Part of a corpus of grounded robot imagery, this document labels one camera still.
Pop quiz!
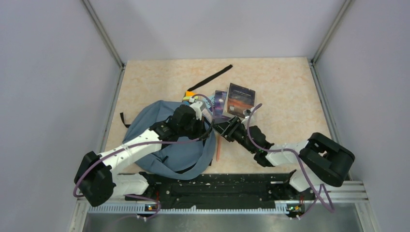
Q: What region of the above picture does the blue grey student backpack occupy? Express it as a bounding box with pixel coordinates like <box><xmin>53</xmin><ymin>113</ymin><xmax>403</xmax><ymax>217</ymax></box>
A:
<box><xmin>122</xmin><ymin>100</ymin><xmax>217</xmax><ymax>180</ymax></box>

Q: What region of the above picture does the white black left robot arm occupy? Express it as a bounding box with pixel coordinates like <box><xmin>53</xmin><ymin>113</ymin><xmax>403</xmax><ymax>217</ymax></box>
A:
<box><xmin>73</xmin><ymin>101</ymin><xmax>211</xmax><ymax>207</ymax></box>

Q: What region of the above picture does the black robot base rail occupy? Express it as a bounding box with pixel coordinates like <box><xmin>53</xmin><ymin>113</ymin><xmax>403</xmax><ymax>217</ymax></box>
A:
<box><xmin>142</xmin><ymin>174</ymin><xmax>315</xmax><ymax>209</ymax></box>

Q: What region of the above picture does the orange pen upright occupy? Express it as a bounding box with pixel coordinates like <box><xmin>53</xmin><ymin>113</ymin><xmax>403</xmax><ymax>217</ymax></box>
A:
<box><xmin>216</xmin><ymin>135</ymin><xmax>221</xmax><ymax>162</ymax></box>

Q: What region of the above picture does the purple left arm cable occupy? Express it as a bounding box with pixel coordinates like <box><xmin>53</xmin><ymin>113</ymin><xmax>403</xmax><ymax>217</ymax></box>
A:
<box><xmin>73</xmin><ymin>93</ymin><xmax>216</xmax><ymax>221</ymax></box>

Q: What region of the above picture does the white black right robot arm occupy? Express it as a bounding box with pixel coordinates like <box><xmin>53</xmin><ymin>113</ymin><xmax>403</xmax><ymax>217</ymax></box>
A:
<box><xmin>213</xmin><ymin>116</ymin><xmax>355</xmax><ymax>199</ymax></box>

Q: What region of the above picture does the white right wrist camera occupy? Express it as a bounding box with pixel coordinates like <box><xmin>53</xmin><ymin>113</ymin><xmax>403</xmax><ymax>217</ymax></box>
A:
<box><xmin>241</xmin><ymin>107</ymin><xmax>256</xmax><ymax>126</ymax></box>

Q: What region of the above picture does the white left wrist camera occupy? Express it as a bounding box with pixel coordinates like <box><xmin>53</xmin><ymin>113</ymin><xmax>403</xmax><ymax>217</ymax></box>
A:
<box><xmin>189</xmin><ymin>97</ymin><xmax>206</xmax><ymax>120</ymax></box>

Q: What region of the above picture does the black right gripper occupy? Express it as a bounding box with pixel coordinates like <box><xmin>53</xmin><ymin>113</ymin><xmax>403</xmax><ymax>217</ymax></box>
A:
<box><xmin>211</xmin><ymin>116</ymin><xmax>257</xmax><ymax>154</ymax></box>

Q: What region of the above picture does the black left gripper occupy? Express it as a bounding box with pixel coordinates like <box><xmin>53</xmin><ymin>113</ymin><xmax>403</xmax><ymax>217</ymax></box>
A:
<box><xmin>179</xmin><ymin>115</ymin><xmax>209</xmax><ymax>141</ymax></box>

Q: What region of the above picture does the colourful sticky note stack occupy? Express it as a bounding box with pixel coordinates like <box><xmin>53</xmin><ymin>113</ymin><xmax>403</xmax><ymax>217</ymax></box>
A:
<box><xmin>182</xmin><ymin>91</ymin><xmax>196</xmax><ymax>102</ymax></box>

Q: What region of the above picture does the dark thick paperback book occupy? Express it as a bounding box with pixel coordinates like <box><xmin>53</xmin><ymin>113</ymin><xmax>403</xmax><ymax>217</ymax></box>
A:
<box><xmin>223</xmin><ymin>83</ymin><xmax>256</xmax><ymax>118</ymax></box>

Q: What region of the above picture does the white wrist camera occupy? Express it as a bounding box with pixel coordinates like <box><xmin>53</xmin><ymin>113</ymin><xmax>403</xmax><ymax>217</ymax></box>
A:
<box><xmin>189</xmin><ymin>97</ymin><xmax>206</xmax><ymax>120</ymax></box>
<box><xmin>241</xmin><ymin>107</ymin><xmax>256</xmax><ymax>126</ymax></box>

